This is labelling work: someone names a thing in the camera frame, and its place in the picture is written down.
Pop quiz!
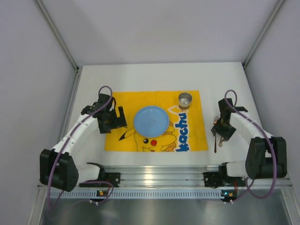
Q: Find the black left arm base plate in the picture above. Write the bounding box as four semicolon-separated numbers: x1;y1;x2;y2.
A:
79;171;120;188

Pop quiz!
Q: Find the copper spoon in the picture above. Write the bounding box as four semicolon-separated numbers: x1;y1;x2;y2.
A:
218;138;223;147

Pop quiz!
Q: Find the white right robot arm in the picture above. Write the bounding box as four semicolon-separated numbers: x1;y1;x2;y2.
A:
211;98;287;180

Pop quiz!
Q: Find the steel cup with cork base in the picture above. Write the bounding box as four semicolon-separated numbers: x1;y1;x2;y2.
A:
178;92;192;110

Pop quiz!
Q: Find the blue plastic plate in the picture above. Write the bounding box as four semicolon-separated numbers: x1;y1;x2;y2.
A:
133;106;169;138

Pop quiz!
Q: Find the yellow Pikachu cloth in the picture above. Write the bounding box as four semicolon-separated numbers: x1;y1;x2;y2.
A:
105;90;208;152

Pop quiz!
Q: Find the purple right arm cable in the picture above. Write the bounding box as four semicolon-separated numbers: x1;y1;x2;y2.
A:
224;89;277;204

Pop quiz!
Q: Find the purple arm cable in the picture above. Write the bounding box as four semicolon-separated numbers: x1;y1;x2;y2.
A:
224;89;277;204
47;86;115;211

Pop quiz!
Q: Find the perforated metal cable tray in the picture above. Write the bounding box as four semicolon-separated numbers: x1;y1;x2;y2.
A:
50;189;236;199

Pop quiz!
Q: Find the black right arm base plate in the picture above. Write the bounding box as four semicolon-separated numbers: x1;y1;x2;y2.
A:
203;172;246;188

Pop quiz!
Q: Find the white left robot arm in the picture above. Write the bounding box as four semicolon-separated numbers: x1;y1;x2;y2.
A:
39;94;127;192

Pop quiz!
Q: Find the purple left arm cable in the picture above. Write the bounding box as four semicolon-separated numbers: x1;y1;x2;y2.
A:
47;86;115;211

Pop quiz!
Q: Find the copper fork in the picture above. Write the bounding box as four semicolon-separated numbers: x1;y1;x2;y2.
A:
213;116;218;153

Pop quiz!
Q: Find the aluminium mounting rail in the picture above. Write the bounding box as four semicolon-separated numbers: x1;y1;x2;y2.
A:
37;165;293;188

